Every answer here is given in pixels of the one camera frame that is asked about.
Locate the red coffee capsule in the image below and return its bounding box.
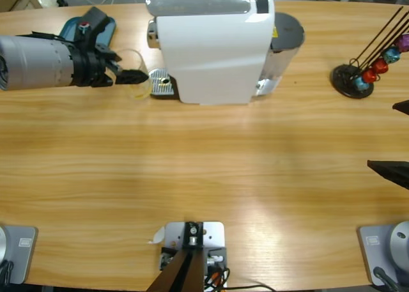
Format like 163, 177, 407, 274
372, 58, 390, 74
363, 68, 380, 84

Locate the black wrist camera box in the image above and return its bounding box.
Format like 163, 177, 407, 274
75, 6, 109, 47

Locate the black capsule holder with rods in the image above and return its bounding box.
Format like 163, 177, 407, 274
330, 4, 409, 100

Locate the dark camera post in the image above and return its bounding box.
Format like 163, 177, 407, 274
147, 220, 205, 292

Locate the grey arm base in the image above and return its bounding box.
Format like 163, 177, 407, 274
357, 220, 409, 286
0, 224, 38, 285

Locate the white capsule coffee machine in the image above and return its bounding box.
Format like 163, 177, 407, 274
144, 0, 306, 107

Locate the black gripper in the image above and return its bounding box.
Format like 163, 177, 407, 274
68, 42, 150, 89

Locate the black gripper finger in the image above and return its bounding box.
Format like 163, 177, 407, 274
392, 100, 409, 116
367, 159, 409, 190

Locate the black cable at mount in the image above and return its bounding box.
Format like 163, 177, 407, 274
204, 266, 275, 292

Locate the white paper tag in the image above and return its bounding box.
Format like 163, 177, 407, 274
147, 226, 166, 245

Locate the black base cable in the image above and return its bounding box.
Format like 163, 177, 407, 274
373, 266, 402, 292
0, 259, 15, 285

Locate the orange cable at mount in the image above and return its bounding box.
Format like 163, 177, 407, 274
206, 269, 224, 288

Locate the teal plastic tray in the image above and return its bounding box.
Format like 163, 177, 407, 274
59, 16, 117, 47

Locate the clear drinking glass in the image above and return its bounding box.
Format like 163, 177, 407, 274
113, 49, 153, 100

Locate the black device at right edge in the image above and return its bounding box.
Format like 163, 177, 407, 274
158, 220, 228, 289

